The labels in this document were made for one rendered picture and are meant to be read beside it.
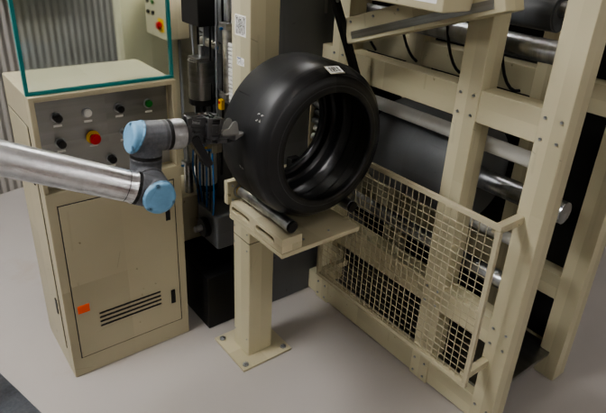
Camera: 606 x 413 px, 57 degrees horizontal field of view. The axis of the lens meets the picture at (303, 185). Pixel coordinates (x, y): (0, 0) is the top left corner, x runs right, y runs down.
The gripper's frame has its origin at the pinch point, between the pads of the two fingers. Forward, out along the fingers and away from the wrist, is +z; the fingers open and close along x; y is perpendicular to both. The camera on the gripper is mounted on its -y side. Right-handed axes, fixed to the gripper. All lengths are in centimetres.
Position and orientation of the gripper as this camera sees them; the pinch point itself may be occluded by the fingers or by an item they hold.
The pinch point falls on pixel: (239, 135)
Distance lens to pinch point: 179.5
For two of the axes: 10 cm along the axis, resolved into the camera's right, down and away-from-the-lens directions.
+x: -6.1, -3.7, 7.1
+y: 1.4, -9.2, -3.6
